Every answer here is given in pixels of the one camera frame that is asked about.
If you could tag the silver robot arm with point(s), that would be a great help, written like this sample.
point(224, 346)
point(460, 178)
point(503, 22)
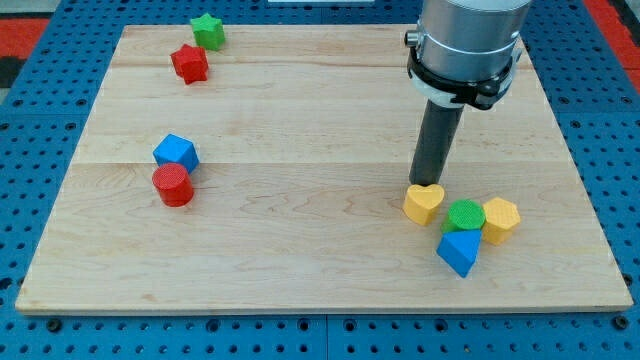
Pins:
point(464, 52)

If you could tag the blue cube block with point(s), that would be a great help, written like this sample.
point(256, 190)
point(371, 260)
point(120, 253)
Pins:
point(175, 149)

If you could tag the wooden board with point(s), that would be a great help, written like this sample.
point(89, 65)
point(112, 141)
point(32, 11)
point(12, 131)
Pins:
point(305, 136)

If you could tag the yellow heart block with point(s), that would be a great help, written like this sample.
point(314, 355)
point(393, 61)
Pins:
point(421, 203)

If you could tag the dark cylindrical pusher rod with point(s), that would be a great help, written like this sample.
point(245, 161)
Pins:
point(435, 138)

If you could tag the red cylinder block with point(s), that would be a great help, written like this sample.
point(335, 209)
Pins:
point(173, 184)

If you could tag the green cylinder block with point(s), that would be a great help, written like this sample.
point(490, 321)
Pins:
point(463, 215)

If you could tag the blue triangle block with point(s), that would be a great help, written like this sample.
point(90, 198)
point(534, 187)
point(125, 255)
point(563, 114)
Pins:
point(460, 249)

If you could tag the red star block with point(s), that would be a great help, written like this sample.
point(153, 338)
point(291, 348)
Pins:
point(190, 63)

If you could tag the green star block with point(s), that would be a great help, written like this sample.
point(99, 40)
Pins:
point(208, 32)

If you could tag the yellow hexagon block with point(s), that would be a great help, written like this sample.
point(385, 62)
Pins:
point(501, 220)

